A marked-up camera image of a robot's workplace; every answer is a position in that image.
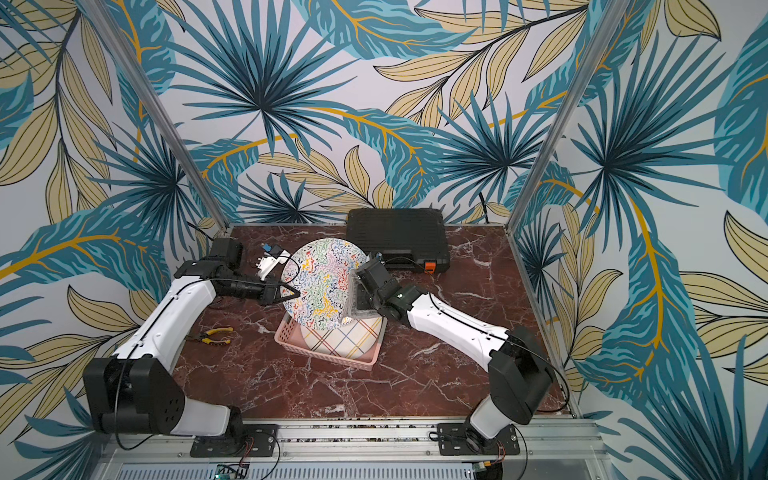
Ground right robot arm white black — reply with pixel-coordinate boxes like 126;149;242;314
355;259;557;451

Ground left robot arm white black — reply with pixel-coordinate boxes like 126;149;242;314
83;238;300;440

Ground left aluminium frame post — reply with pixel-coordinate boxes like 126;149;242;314
80;0;230;231

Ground grey striped cloth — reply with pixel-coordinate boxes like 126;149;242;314
347;272;378;320

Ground aluminium front rail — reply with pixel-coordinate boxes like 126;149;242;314
91;417;618;479

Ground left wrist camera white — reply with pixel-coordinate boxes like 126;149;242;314
257;243;291;281

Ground black tool case orange latches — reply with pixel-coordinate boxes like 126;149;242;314
346;208;450;274

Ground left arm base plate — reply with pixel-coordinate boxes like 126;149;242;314
190;424;279;458

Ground yellow handled pliers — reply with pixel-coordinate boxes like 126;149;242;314
185;327;234;345

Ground right aluminium frame post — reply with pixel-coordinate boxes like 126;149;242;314
506;1;628;237

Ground aluminium frame post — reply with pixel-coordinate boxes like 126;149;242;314
80;0;230;231
506;1;628;237

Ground colourful speckled plate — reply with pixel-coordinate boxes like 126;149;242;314
281;238;367;330

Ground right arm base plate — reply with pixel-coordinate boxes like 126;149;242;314
428;422;520;457

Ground pink plastic basket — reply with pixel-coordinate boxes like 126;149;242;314
275;314;387;371

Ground white plate coloured stripes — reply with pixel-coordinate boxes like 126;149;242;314
300;317;384;360

